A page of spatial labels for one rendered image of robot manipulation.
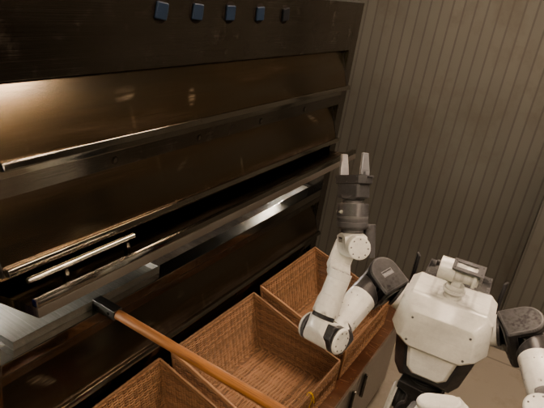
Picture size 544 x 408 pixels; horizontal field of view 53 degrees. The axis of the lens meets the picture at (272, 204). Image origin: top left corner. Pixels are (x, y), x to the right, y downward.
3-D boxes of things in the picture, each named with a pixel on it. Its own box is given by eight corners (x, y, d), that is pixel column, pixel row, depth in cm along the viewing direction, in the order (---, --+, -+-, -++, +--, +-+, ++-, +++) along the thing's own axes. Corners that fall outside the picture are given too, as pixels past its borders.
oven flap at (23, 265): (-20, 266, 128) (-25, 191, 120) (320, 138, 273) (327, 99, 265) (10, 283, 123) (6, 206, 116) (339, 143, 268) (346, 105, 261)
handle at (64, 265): (32, 302, 123) (28, 300, 124) (138, 252, 150) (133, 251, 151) (28, 278, 121) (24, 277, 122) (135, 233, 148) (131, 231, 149)
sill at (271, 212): (-13, 367, 139) (-15, 355, 138) (310, 192, 285) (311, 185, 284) (2, 378, 137) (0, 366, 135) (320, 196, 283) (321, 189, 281)
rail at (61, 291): (37, 308, 120) (31, 307, 121) (355, 153, 265) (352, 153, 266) (36, 300, 119) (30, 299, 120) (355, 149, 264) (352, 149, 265)
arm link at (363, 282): (343, 296, 171) (367, 269, 178) (365, 316, 169) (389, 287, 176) (354, 281, 161) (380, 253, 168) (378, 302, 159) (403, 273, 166)
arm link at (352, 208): (350, 176, 160) (348, 216, 160) (325, 175, 154) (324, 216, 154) (381, 176, 149) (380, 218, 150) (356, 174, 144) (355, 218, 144)
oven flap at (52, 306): (39, 319, 121) (-14, 298, 131) (355, 158, 266) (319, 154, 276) (37, 308, 120) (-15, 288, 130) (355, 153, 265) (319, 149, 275)
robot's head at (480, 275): (453, 266, 159) (456, 252, 153) (483, 276, 156) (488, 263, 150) (447, 284, 156) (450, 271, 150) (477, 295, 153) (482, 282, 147)
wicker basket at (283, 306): (249, 333, 259) (257, 284, 248) (305, 287, 304) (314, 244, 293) (339, 381, 238) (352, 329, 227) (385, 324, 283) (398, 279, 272)
